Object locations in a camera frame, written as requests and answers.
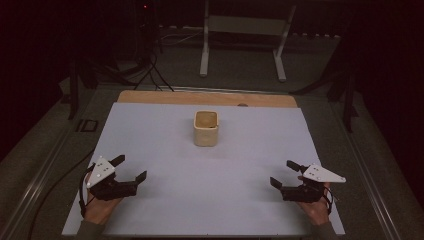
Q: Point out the white metal stand frame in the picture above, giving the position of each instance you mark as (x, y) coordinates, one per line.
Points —
(245, 25)

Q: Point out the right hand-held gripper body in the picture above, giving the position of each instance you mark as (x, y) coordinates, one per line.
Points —
(305, 191)

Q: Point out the black metal stand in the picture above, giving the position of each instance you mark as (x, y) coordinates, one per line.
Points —
(73, 90)
(348, 103)

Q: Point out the square wooden pen holder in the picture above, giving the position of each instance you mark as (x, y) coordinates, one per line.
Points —
(206, 133)

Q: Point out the person's right hand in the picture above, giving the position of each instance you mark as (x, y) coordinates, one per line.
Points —
(315, 211)

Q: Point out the white table mat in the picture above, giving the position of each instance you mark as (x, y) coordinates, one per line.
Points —
(206, 200)

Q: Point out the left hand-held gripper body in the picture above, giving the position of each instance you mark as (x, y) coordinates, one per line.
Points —
(113, 190)

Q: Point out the person's left hand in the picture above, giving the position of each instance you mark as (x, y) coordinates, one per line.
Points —
(100, 210)

